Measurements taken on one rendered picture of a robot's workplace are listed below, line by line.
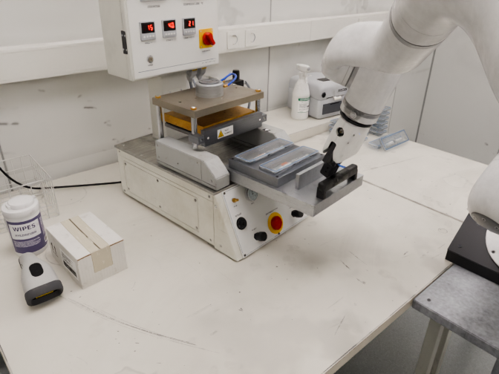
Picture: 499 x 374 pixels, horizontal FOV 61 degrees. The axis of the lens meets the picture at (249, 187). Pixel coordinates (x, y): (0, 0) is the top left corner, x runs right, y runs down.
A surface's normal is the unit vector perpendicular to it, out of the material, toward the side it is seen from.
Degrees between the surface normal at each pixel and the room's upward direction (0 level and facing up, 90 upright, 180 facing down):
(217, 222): 90
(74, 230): 1
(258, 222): 65
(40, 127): 90
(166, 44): 90
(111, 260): 90
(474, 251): 44
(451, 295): 0
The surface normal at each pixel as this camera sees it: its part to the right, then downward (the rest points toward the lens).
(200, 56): 0.74, 0.33
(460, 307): 0.01, -0.88
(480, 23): -0.96, 0.26
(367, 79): -0.43, 0.48
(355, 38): -0.66, -0.33
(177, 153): -0.68, 0.33
